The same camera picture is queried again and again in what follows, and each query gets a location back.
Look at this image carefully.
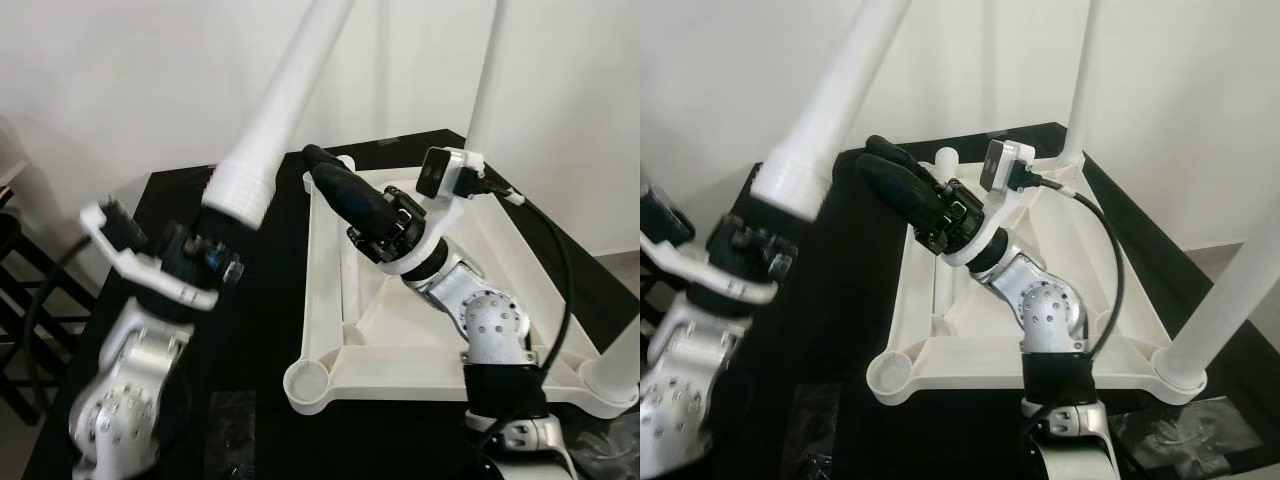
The black tablecloth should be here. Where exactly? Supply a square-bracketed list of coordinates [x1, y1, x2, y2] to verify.
[700, 122, 1280, 480]
[20, 130, 641, 480]

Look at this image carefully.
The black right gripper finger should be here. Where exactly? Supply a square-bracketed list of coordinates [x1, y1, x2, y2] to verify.
[864, 134, 928, 183]
[301, 143, 353, 183]
[854, 153, 948, 233]
[311, 163, 398, 238]

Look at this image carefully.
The clear plastic bag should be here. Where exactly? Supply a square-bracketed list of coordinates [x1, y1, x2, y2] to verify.
[1105, 395, 1253, 477]
[205, 390, 263, 473]
[780, 385, 843, 477]
[575, 413, 641, 473]

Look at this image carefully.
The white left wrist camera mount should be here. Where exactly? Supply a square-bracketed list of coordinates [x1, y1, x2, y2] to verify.
[640, 185, 783, 307]
[80, 198, 222, 312]

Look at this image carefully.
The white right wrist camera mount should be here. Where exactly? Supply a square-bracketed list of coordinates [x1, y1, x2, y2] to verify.
[380, 145, 523, 278]
[943, 138, 1083, 271]

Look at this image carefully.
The black round stool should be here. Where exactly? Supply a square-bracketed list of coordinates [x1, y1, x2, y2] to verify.
[0, 208, 103, 427]
[640, 268, 683, 333]

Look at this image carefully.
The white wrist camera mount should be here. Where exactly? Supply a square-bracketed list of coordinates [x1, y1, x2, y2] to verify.
[80, 198, 222, 312]
[380, 145, 523, 278]
[943, 138, 1083, 271]
[640, 185, 783, 307]

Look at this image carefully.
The white plastic table top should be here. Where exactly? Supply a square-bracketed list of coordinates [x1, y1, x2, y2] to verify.
[865, 143, 1213, 407]
[283, 150, 641, 419]

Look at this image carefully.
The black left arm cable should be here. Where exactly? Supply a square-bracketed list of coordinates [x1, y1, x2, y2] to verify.
[20, 235, 103, 403]

